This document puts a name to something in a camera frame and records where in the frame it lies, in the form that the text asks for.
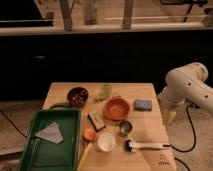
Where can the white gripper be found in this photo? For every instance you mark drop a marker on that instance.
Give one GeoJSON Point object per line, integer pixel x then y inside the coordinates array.
{"type": "Point", "coordinates": [168, 100]}

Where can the blue sponge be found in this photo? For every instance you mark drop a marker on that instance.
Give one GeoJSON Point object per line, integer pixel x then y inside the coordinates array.
{"type": "Point", "coordinates": [142, 105]}

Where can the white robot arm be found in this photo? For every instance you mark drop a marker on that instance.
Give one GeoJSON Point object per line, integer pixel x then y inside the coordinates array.
{"type": "Point", "coordinates": [185, 83]}

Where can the small metal cup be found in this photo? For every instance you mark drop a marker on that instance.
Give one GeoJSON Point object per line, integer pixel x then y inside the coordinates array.
{"type": "Point", "coordinates": [125, 127]}

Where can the black white dish brush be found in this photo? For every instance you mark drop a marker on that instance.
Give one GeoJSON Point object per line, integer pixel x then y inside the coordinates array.
{"type": "Point", "coordinates": [133, 146]}

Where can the orange bowl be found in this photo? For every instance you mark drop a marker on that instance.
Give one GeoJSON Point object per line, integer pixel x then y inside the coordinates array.
{"type": "Point", "coordinates": [116, 109]}

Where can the green leafy vegetable toy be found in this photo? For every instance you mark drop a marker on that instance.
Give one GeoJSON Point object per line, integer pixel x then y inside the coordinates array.
{"type": "Point", "coordinates": [105, 93]}

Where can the white round cup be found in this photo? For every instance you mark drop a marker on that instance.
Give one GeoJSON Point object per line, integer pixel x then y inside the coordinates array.
{"type": "Point", "coordinates": [106, 142]}

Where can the brown rectangular block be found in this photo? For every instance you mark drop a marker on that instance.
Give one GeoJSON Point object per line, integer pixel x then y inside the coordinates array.
{"type": "Point", "coordinates": [96, 121]}

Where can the orange ball spoon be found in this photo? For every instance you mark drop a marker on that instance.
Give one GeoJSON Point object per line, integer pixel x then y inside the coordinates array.
{"type": "Point", "coordinates": [89, 137]}

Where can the dark brown bowl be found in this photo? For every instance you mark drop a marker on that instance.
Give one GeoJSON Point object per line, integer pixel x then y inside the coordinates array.
{"type": "Point", "coordinates": [77, 96]}

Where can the green long vegetable toy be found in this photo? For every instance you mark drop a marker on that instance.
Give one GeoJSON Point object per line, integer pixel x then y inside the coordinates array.
{"type": "Point", "coordinates": [60, 105]}

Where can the grey folded cloth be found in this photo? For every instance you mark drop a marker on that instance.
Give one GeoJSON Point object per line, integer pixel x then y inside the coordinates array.
{"type": "Point", "coordinates": [51, 133]}

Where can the green plastic tray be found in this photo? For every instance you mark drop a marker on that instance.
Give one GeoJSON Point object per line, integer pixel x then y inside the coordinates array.
{"type": "Point", "coordinates": [52, 143]}

